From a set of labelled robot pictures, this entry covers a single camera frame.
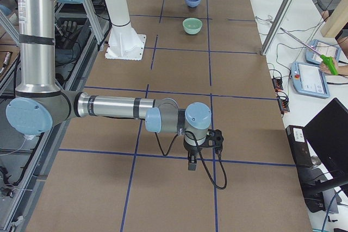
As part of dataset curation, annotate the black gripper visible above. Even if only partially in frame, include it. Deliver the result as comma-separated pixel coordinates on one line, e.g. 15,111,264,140
183,140,201,171

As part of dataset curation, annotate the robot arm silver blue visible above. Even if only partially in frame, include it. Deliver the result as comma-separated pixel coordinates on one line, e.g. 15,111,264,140
6,0,211,171

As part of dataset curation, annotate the green bowl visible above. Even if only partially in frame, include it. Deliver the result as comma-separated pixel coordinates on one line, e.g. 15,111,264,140
182,18,203,35

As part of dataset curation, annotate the person's hand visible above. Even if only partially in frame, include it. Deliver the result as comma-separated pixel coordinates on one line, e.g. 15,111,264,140
320,60,339,75

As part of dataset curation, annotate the black box device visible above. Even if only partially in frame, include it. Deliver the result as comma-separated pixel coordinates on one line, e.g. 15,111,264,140
285,125,313,168

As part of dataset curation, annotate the orange black connector block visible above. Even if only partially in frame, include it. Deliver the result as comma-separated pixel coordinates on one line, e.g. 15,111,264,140
272,77,283,91

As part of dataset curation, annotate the black monitor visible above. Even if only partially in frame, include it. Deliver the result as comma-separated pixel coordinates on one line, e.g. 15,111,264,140
304,98,347,173

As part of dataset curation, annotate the near teach pendant tablet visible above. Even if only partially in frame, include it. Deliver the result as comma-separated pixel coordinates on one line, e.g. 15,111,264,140
290,61,330,99

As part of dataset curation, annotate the teach pendant tablet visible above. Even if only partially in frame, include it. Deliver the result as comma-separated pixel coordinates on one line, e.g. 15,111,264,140
305,39,341,65
290,61,330,99

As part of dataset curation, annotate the far teach pendant tablet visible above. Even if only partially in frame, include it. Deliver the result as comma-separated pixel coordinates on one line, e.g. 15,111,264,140
305,39,341,65

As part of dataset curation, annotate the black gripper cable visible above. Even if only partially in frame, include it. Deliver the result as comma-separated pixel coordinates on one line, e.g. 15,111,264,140
154,131,228,190

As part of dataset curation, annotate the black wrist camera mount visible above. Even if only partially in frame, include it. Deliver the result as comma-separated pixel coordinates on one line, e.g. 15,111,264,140
204,129,224,154

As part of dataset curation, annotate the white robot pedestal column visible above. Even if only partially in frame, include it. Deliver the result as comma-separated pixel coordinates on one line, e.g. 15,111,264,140
105,0,146,61

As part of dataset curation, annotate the aluminium frame post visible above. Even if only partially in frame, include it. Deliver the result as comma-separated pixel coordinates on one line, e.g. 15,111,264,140
260,0,293,55

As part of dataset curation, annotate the green handled reacher grabber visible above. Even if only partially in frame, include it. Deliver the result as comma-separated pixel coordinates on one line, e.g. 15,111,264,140
280,27,339,76

